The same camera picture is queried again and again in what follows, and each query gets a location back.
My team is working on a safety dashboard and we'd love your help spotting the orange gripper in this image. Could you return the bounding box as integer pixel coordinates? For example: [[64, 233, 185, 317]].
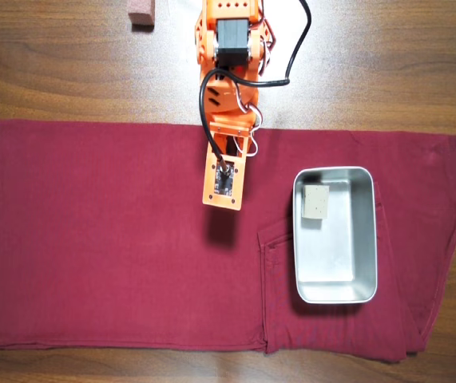
[[197, 66, 261, 120]]

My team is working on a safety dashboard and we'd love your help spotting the beige speckled cube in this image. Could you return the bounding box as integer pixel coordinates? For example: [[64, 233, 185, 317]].
[[300, 184, 331, 221]]

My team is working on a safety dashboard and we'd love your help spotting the reddish brown block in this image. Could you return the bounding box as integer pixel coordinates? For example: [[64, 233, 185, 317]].
[[127, 0, 157, 27]]

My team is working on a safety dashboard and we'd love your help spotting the rectangular metal tray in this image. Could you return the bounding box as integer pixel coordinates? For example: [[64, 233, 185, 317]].
[[291, 165, 379, 305]]

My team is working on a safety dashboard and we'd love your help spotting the dark red cloth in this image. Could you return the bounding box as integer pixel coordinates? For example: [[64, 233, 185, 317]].
[[0, 118, 456, 364]]

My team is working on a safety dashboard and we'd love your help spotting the white gripper wire bundle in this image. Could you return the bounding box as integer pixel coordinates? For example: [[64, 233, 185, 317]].
[[229, 79, 264, 157]]

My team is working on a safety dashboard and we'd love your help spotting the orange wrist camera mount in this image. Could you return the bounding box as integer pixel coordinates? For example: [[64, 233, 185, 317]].
[[200, 116, 256, 211]]

